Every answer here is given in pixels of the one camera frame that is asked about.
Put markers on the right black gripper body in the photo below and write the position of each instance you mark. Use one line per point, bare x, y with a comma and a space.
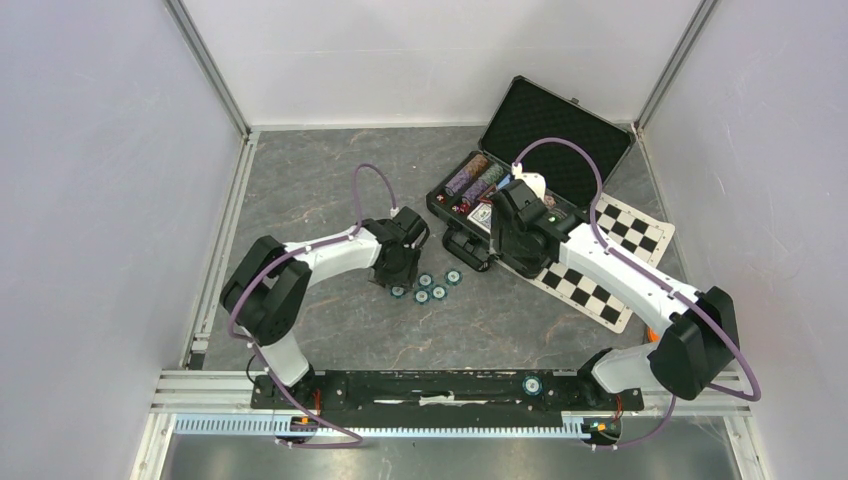
505, 237

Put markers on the blue card deck in case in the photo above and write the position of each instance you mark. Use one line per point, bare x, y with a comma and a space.
481, 217

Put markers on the black poker set case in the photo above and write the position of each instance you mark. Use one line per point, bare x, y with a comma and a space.
574, 149

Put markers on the teal chip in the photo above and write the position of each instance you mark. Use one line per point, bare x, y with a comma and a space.
425, 280
398, 291
422, 296
532, 385
453, 277

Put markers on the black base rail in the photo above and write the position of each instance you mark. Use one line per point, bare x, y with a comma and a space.
454, 398

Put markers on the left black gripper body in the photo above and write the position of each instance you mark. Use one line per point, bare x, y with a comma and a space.
402, 273

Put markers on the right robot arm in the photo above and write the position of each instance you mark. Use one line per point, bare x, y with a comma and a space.
697, 329

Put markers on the purple chip stack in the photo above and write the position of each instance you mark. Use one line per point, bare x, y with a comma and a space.
458, 182
472, 195

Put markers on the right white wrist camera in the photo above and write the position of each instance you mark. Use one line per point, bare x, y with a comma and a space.
534, 181

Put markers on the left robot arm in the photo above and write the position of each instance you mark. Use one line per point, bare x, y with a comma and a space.
265, 292

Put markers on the teal chip on rail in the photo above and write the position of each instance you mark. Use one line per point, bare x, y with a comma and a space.
532, 385

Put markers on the black white checkered board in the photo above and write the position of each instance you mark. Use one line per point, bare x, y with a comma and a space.
592, 279

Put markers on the brown chip stack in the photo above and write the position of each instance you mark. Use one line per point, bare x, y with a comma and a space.
476, 165

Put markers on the blue card deck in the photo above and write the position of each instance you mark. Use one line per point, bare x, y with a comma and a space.
481, 217
503, 182

